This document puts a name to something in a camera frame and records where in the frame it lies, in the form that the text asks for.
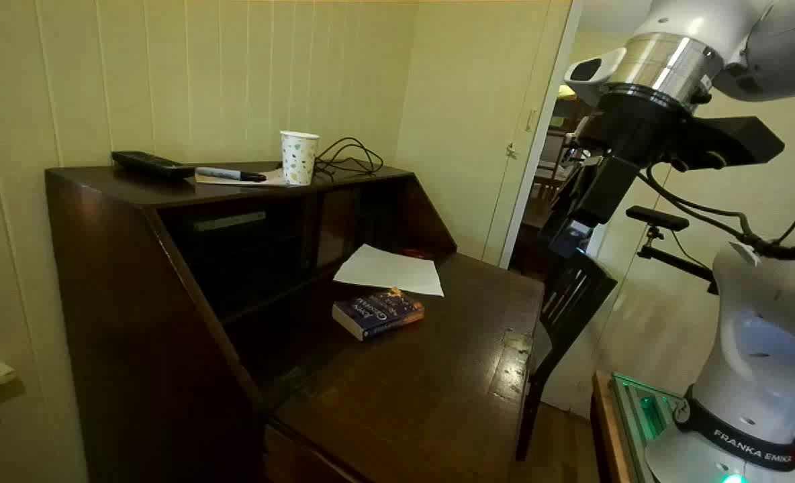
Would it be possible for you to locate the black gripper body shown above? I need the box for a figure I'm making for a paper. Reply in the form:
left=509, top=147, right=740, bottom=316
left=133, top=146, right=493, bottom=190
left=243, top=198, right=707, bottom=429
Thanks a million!
left=558, top=89, right=714, bottom=232

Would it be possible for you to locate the white polka dot paper cup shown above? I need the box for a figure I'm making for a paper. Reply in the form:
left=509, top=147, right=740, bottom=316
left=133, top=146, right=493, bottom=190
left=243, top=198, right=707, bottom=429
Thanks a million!
left=277, top=130, right=321, bottom=187

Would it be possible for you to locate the robot base table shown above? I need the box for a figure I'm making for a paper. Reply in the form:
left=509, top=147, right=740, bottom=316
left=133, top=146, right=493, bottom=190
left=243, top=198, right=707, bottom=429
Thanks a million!
left=591, top=370, right=687, bottom=483

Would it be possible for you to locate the dark wooden secretary cupboard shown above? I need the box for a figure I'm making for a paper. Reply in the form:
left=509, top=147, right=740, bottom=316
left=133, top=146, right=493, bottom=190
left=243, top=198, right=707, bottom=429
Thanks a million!
left=42, top=158, right=547, bottom=483

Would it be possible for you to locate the dark wooden slatted chair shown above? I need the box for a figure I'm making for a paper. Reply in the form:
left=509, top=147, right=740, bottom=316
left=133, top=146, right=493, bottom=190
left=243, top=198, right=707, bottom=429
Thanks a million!
left=512, top=248, right=619, bottom=465

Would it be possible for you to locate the cream panel door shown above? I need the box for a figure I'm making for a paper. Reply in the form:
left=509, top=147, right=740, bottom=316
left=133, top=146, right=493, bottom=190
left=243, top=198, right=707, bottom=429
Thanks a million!
left=395, top=0, right=581, bottom=271

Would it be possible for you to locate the large white paper sheet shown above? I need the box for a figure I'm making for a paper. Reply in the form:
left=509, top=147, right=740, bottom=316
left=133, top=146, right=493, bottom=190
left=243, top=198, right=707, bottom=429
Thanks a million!
left=329, top=242, right=448, bottom=301

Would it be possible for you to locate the dark blue paperback book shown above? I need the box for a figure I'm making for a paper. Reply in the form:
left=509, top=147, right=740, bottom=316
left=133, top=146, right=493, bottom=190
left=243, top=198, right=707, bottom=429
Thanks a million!
left=329, top=287, right=427, bottom=343

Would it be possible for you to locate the small white paper sheet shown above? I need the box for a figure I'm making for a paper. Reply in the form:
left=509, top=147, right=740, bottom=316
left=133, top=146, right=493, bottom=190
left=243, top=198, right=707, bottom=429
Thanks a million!
left=186, top=166, right=290, bottom=190

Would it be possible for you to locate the black marker pen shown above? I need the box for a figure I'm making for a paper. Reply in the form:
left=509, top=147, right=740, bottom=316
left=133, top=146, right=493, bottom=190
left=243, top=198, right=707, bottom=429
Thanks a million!
left=194, top=163, right=268, bottom=185

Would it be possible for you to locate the black remote control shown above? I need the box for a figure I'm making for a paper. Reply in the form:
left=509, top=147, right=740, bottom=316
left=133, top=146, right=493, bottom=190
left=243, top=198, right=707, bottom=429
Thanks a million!
left=111, top=147, right=198, bottom=181

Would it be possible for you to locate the black camera on stand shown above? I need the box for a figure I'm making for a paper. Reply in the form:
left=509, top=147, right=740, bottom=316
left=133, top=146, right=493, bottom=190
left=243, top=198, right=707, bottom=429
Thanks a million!
left=624, top=203, right=692, bottom=234

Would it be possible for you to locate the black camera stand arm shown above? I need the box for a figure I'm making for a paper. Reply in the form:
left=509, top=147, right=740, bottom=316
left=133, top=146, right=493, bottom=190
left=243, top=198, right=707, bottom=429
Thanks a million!
left=637, top=226, right=723, bottom=295

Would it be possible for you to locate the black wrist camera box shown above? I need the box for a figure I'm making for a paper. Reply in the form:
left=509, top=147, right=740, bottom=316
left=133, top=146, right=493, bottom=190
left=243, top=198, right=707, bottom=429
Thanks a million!
left=681, top=116, right=786, bottom=171

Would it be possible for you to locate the black coiled cable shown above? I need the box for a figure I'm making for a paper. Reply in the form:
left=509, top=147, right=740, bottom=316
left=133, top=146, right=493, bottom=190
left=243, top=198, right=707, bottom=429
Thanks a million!
left=311, top=135, right=386, bottom=183

